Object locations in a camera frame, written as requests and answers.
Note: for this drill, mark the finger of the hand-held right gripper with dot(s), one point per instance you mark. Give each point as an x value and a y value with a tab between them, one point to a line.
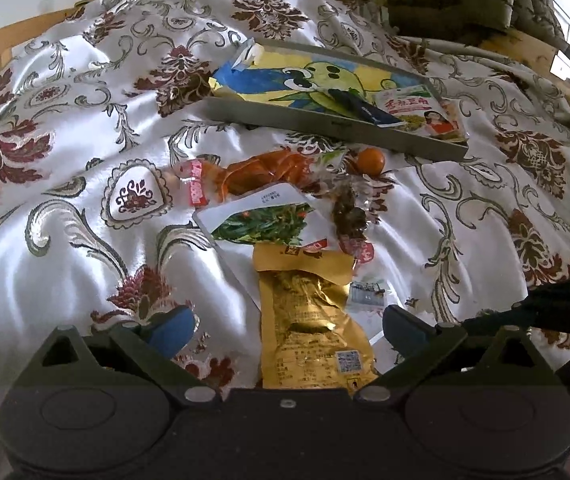
525	312

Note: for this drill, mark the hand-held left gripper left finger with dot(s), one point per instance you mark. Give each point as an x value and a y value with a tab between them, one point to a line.
172	330

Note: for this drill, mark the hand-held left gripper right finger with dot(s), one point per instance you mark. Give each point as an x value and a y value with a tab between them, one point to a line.
405	327

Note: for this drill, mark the gold foil snack packet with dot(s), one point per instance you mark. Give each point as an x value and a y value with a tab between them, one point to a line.
305	320

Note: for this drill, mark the clear packet of brown snacks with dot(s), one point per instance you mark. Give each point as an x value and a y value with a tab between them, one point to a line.
350	215

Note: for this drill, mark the white packet with green vegetables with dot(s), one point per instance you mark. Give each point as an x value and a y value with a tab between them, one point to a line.
265	220

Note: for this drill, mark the tangerine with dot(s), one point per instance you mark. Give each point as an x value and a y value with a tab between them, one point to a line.
370	161

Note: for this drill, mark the clear packet of orange snacks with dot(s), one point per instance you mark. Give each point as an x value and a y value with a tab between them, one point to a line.
260	172

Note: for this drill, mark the grey rectangular tray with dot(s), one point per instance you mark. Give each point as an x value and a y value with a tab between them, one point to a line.
315	130

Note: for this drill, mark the white packet with red print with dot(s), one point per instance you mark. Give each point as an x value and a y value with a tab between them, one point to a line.
410	110

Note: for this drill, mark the dark blue snack packet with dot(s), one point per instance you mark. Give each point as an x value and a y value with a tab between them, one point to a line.
365	110

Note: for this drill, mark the small white sachet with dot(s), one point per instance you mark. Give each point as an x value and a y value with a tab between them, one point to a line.
367	294

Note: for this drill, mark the floral satin blanket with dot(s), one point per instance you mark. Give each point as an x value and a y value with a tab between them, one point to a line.
65	270

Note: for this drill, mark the light wooden board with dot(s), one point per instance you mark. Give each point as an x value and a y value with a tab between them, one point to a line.
530	47

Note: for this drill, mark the green cartoon painting sheet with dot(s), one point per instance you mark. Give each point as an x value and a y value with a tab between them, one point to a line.
275	80

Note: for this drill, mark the olive green puffer jacket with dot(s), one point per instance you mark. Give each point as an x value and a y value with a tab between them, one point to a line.
445	5

